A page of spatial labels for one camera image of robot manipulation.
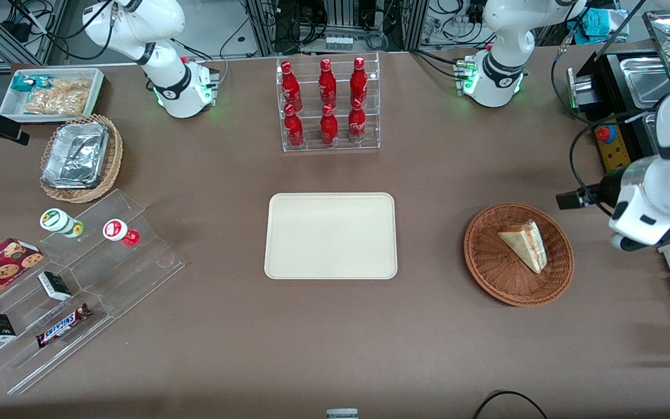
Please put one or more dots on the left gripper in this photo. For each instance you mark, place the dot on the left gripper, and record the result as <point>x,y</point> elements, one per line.
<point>607,187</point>

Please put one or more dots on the triangular sandwich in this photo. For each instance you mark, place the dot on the triangular sandwich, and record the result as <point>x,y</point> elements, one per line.
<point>526,243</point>

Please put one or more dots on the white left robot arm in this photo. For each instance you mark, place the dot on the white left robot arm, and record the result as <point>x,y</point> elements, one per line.
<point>501,41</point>

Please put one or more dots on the brown wicker basket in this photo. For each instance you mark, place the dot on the brown wicker basket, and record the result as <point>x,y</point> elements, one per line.
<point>486,262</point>

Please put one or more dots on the beige rectangular tray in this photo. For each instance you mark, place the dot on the beige rectangular tray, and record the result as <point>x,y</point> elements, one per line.
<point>330,235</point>

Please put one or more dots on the light wicker basket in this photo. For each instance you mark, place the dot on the light wicker basket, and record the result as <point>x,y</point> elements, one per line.
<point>115,151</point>

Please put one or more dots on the red emergency stop button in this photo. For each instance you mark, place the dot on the red emergency stop button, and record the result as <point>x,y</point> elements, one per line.
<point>603,134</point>

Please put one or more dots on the black food warmer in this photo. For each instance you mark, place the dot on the black food warmer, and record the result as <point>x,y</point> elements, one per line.
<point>608,87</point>

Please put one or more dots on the stainless steel pan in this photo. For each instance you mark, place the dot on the stainless steel pan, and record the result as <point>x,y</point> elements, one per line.
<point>646,78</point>

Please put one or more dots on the teal plastic bag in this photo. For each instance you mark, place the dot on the teal plastic bag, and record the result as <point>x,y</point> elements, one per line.
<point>599,23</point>

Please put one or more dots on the red cola bottle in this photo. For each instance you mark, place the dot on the red cola bottle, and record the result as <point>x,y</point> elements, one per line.
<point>359,81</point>
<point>327,84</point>
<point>291,87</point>
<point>329,128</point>
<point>357,123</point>
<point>294,129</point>

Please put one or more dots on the clear acrylic bottle rack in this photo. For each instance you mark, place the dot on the clear acrylic bottle rack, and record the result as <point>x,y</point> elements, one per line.
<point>312,145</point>

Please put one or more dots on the small grey device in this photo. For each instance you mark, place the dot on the small grey device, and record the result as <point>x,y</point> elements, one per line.
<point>342,414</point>

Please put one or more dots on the clear acrylic stepped display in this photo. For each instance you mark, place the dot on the clear acrylic stepped display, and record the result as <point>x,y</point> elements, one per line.
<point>137,267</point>

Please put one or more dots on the red-capped drink bottle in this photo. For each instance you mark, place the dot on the red-capped drink bottle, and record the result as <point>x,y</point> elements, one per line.
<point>117,230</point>

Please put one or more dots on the silver foil container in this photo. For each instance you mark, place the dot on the silver foil container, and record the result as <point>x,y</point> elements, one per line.
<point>76,154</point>

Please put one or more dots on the green-capped drink bottle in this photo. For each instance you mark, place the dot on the green-capped drink bottle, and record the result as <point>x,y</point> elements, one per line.
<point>56,220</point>

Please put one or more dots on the snickers chocolate bar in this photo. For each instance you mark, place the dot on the snickers chocolate bar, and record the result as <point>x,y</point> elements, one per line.
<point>63,326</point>

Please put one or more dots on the clear bag of crackers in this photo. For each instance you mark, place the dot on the clear bag of crackers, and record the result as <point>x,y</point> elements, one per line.
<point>61,98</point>

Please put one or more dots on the teal snack packet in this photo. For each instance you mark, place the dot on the teal snack packet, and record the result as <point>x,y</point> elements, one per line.
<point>27,82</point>

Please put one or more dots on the white plastic snack bin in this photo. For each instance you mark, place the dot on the white plastic snack bin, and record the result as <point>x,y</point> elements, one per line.
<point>12,105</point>

